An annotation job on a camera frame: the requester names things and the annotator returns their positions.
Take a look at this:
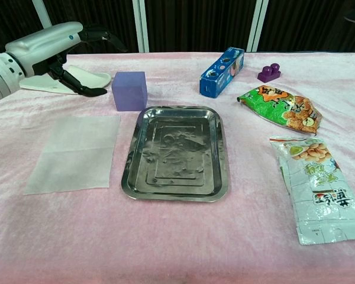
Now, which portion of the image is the left black-fingered silver robot hand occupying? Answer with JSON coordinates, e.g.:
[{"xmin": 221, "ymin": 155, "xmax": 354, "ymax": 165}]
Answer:
[{"xmin": 5, "ymin": 21, "xmax": 128, "ymax": 98}]

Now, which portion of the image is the blue cookie box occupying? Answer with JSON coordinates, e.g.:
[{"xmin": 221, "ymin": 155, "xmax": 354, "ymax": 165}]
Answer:
[{"xmin": 199, "ymin": 46, "xmax": 245, "ymax": 99}]

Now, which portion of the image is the white frame post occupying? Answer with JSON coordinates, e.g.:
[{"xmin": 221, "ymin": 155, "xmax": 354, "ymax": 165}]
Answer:
[
  {"xmin": 132, "ymin": 0, "xmax": 150, "ymax": 53},
  {"xmin": 32, "ymin": 0, "xmax": 53, "ymax": 29},
  {"xmin": 246, "ymin": 0, "xmax": 269, "ymax": 53}
]

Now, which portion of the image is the white disposable slipper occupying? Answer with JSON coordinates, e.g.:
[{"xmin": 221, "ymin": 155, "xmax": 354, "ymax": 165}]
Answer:
[{"xmin": 19, "ymin": 64, "xmax": 112, "ymax": 95}]

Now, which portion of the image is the green snack bag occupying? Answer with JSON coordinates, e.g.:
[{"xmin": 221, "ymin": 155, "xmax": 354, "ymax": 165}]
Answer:
[{"xmin": 236, "ymin": 85, "xmax": 323, "ymax": 136}]

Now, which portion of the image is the stainless steel tray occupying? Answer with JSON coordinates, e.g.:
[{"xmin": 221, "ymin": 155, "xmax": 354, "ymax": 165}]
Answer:
[{"xmin": 121, "ymin": 105, "xmax": 231, "ymax": 204}]

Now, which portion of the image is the pink plush table cloth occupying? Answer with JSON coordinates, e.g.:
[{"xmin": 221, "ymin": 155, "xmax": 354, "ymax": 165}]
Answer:
[{"xmin": 0, "ymin": 51, "xmax": 355, "ymax": 284}]

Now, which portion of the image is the white snack bag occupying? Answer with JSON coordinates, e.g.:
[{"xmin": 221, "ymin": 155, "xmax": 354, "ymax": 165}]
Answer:
[{"xmin": 269, "ymin": 135, "xmax": 355, "ymax": 246}]

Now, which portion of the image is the purple foam cube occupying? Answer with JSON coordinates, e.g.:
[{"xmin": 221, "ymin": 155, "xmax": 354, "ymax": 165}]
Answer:
[{"xmin": 111, "ymin": 71, "xmax": 149, "ymax": 112}]

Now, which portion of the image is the purple toy building brick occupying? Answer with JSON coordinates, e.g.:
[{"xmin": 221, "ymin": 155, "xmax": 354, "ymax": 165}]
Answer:
[{"xmin": 257, "ymin": 63, "xmax": 283, "ymax": 83}]

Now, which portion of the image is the white paper sheet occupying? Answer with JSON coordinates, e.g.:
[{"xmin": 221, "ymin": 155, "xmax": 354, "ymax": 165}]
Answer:
[{"xmin": 23, "ymin": 115, "xmax": 121, "ymax": 195}]

